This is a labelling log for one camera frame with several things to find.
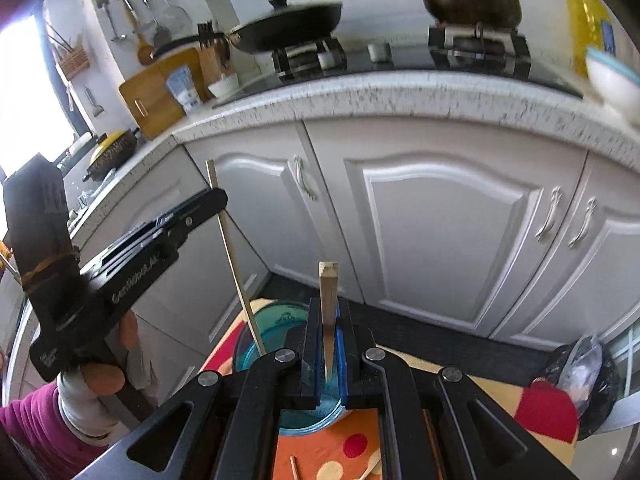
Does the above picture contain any yellow oil bottle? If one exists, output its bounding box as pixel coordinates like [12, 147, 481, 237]
[566, 0, 618, 81]

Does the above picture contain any mesh strainer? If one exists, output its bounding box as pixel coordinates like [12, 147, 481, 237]
[147, 0, 195, 37]

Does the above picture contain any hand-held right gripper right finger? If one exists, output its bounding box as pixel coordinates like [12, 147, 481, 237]
[335, 299, 576, 480]

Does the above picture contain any small white bowl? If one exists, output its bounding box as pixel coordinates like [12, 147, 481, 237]
[207, 72, 240, 100]

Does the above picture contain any person's left forearm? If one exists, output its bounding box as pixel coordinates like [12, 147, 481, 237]
[0, 374, 123, 476]

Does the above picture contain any wooden spatula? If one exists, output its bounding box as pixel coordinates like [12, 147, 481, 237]
[115, 0, 157, 67]

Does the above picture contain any yellow lidded pot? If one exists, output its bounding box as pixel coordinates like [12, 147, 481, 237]
[82, 129, 142, 182]

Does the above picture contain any orange polka dot tablecloth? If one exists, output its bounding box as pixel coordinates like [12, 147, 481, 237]
[197, 299, 581, 480]

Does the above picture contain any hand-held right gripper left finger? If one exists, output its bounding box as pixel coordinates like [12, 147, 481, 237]
[75, 298, 324, 480]

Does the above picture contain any blue glass bowl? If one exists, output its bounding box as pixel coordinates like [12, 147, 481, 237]
[234, 300, 348, 436]

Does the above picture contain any black gas stove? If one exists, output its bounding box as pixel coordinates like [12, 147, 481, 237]
[212, 22, 583, 108]

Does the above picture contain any white blue bag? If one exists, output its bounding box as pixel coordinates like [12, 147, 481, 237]
[166, 66, 202, 115]

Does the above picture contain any black pan lid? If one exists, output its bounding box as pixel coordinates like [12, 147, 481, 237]
[240, 0, 343, 28]

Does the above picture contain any small metal kitchen tool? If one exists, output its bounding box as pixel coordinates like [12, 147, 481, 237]
[85, 86, 106, 116]

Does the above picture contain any clear plastic bag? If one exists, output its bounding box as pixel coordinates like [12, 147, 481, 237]
[557, 335, 608, 411]

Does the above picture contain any bright window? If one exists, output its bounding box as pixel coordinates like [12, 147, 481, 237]
[0, 15, 86, 171]

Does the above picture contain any silver cabinet handle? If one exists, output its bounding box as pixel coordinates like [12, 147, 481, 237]
[292, 155, 319, 202]
[568, 196, 598, 250]
[535, 186, 563, 241]

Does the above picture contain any white cabinet door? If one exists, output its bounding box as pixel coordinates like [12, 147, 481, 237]
[305, 120, 588, 339]
[490, 152, 640, 352]
[182, 122, 366, 307]
[75, 150, 271, 403]

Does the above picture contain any wooden cutting board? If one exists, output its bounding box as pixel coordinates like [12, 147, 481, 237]
[118, 47, 211, 141]

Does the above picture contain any metal ladle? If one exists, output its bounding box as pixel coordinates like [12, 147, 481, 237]
[97, 0, 128, 42]

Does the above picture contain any wooden wall chopstick basket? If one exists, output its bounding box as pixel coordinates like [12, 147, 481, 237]
[47, 22, 96, 79]

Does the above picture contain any person's left hand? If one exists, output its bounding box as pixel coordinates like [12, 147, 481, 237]
[80, 310, 162, 406]

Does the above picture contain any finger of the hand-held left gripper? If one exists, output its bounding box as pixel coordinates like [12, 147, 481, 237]
[81, 206, 227, 312]
[119, 188, 229, 242]

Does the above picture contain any metal skimmer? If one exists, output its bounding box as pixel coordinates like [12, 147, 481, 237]
[131, 0, 173, 47]

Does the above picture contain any black burner grate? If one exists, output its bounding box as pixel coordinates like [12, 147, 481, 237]
[272, 39, 348, 83]
[427, 22, 531, 78]

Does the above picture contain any wooden knife block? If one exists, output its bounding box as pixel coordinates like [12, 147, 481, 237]
[197, 20, 226, 92]

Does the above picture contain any black frying pan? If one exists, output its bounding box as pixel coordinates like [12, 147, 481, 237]
[150, 0, 345, 61]

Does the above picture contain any black trash bag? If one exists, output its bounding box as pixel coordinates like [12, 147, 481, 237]
[542, 332, 621, 441]

